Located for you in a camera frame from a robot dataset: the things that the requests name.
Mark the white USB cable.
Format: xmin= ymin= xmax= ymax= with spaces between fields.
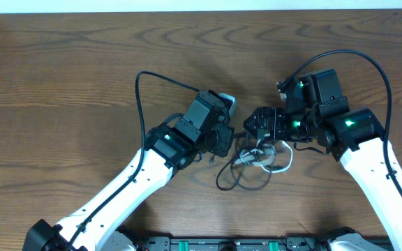
xmin=234 ymin=138 xmax=294 ymax=174

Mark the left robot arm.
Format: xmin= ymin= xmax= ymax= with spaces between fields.
xmin=22 ymin=91 xmax=237 ymax=250

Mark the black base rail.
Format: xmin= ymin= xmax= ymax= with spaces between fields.
xmin=110 ymin=226 xmax=394 ymax=251

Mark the black USB cable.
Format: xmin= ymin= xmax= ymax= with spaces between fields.
xmin=216 ymin=130 xmax=278 ymax=192

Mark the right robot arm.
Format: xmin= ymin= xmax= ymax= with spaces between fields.
xmin=244 ymin=68 xmax=402 ymax=250

